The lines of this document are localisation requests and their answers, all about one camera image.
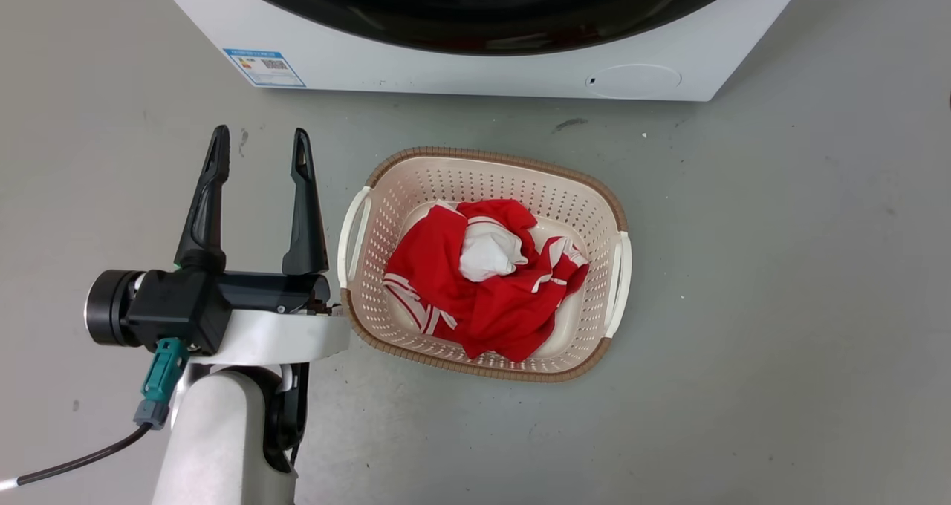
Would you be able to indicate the red and white garment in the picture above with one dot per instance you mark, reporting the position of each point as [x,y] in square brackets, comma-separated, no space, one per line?
[483,290]

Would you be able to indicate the round white filter cover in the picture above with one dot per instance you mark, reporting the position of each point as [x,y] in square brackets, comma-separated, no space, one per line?
[633,80]

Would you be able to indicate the beige plastic laundry basket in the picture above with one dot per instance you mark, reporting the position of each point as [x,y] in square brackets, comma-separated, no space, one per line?
[416,193]

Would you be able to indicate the black round washing machine door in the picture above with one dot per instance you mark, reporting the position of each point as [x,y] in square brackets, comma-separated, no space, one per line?
[483,7]

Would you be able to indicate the blue energy label sticker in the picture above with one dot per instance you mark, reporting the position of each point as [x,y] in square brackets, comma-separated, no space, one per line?
[264,67]

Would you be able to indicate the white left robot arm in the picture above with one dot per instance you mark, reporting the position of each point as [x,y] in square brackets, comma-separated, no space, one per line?
[223,438]

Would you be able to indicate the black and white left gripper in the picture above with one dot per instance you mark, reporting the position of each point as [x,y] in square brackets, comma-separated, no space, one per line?
[223,304]

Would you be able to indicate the white washing machine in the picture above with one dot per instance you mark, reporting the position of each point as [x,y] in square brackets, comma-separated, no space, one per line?
[475,59]

